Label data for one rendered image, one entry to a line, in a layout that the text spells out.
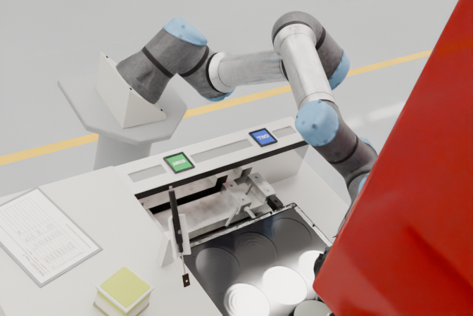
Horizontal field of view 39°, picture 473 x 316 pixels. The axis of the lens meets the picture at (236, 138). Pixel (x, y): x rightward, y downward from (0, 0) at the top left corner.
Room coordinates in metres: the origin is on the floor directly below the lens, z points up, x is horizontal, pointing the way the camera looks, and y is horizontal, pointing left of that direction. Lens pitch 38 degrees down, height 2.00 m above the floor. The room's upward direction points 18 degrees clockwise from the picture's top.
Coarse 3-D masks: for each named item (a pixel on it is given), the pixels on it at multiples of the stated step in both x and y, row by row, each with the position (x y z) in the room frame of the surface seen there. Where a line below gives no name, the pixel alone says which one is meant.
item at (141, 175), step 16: (256, 128) 1.38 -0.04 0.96; (272, 128) 1.40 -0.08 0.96; (288, 128) 1.43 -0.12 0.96; (192, 144) 1.24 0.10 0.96; (208, 144) 1.26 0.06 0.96; (224, 144) 1.28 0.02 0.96; (240, 144) 1.30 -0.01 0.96; (256, 144) 1.32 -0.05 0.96; (272, 144) 1.34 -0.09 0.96; (288, 144) 1.36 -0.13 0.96; (144, 160) 1.13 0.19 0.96; (160, 160) 1.15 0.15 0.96; (192, 160) 1.18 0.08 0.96; (208, 160) 1.20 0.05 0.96; (224, 160) 1.22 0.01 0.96; (128, 176) 1.06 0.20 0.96; (144, 176) 1.09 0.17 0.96; (160, 176) 1.10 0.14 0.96; (176, 176) 1.11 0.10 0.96
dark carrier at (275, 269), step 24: (288, 216) 1.16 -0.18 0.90; (216, 240) 1.02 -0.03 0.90; (240, 240) 1.04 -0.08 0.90; (264, 240) 1.07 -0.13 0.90; (288, 240) 1.09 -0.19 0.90; (312, 240) 1.11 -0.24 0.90; (192, 264) 0.93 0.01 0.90; (216, 264) 0.95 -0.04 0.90; (240, 264) 0.97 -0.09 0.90; (264, 264) 1.00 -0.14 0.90; (288, 264) 1.02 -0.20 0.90; (312, 264) 1.04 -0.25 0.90; (216, 288) 0.89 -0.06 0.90; (240, 288) 0.91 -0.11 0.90; (264, 288) 0.93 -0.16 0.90; (288, 288) 0.95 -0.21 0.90; (312, 288) 0.97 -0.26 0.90; (240, 312) 0.85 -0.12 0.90; (264, 312) 0.87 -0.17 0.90; (288, 312) 0.89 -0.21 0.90
